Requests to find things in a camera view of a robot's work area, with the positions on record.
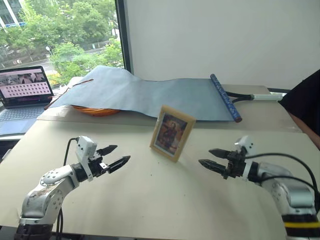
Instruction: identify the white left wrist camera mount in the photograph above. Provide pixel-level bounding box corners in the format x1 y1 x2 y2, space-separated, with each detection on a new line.
75 135 98 182

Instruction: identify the black window frame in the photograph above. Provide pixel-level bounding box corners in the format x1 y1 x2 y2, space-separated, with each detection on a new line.
115 0 135 75

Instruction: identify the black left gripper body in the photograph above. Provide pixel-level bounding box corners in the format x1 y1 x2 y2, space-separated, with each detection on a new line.
87 149 110 179

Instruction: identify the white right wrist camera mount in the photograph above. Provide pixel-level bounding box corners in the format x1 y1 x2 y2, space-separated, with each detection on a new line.
234 135 258 181

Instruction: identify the wooden picture frame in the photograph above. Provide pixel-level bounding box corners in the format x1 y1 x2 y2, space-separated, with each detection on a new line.
149 104 197 163

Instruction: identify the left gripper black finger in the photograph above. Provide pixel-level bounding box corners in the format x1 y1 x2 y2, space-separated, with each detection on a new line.
106 155 131 175
97 144 118 156

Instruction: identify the orange bowl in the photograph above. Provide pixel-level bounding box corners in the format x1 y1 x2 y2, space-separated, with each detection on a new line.
71 104 121 118

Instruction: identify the grey open laptop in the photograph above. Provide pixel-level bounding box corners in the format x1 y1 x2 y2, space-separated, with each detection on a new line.
0 65 55 136

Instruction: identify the black shape with yellow band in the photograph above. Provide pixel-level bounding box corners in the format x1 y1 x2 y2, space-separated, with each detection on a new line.
281 213 320 240

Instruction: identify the white cable adapter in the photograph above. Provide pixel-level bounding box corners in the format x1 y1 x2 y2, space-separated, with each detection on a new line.
224 90 287 105

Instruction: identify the blue hanging scroll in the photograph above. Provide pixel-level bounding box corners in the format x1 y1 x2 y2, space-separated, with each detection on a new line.
36 65 243 123

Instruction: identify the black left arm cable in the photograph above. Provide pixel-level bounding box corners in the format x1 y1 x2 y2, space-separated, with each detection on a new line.
55 137 80 240

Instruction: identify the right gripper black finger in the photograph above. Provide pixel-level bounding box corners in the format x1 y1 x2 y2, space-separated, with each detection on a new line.
208 148 232 161
198 159 227 176

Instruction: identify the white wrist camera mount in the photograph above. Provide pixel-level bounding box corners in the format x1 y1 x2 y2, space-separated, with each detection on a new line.
234 135 258 181
75 135 98 182

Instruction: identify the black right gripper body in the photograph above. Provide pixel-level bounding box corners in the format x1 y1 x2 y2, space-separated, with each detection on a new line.
223 149 247 180

